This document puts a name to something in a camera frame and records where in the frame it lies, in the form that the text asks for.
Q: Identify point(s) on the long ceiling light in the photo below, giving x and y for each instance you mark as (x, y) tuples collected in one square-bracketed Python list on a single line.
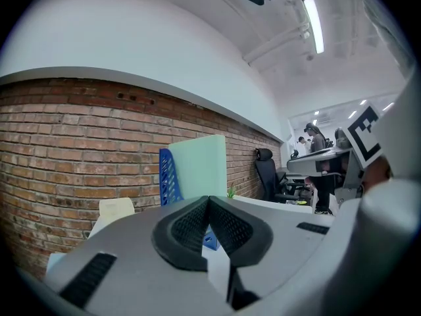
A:
[(313, 25)]

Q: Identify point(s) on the white table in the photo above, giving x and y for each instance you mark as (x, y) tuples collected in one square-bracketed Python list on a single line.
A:
[(263, 202)]

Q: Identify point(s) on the white ceiling pipe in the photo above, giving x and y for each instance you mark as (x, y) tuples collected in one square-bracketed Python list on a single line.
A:
[(276, 43)]

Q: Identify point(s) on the yellow-green item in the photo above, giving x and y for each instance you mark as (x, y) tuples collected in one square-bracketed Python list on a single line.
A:
[(301, 202)]

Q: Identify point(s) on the cream desk organizer box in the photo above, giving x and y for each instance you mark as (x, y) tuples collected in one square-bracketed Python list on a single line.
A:
[(115, 209)]

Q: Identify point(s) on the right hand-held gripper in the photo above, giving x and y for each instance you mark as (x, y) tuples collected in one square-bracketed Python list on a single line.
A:
[(363, 137)]

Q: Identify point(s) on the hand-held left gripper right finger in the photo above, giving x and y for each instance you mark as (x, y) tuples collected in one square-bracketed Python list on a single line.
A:
[(283, 242)]

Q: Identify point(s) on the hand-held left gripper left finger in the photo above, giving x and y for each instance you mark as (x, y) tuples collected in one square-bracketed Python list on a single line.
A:
[(131, 268)]

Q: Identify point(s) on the small potted green plant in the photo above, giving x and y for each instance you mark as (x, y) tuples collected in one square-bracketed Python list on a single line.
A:
[(232, 192)]

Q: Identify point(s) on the person's right hand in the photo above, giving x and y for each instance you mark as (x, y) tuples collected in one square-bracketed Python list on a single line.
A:
[(378, 173)]

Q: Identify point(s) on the black office chair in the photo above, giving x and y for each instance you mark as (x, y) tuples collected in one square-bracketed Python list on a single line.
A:
[(266, 173)]

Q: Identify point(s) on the blue mesh file holder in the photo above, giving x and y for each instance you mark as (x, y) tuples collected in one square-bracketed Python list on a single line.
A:
[(167, 176)]

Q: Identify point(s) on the dark grey desk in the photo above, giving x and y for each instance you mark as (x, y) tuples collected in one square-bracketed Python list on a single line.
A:
[(309, 163)]

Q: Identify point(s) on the mint green folder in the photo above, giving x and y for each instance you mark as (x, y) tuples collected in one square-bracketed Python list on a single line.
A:
[(200, 166)]

